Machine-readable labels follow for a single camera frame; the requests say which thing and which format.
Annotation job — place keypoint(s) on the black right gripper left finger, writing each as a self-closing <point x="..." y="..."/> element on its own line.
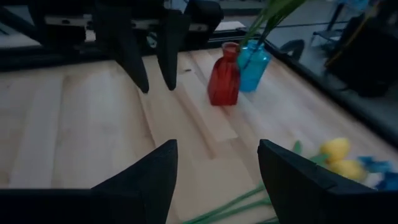
<point x="93" y="205"/>

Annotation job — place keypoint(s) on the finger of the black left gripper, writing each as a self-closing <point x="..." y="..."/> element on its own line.
<point x="127" y="49"/>
<point x="171" y="53"/>

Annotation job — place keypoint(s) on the black equipment box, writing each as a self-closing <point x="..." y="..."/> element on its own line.
<point x="367" y="62"/>

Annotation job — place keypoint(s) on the red glass vase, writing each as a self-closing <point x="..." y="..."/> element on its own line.
<point x="224" y="77"/>

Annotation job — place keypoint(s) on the teal glass vase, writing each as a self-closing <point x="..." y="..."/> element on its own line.
<point x="253" y="68"/>

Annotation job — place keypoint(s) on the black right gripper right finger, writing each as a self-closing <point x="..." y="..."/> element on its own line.
<point x="326" y="199"/>

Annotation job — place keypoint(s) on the large blue flower bunch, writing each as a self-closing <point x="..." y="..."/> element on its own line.
<point x="280" y="12"/>

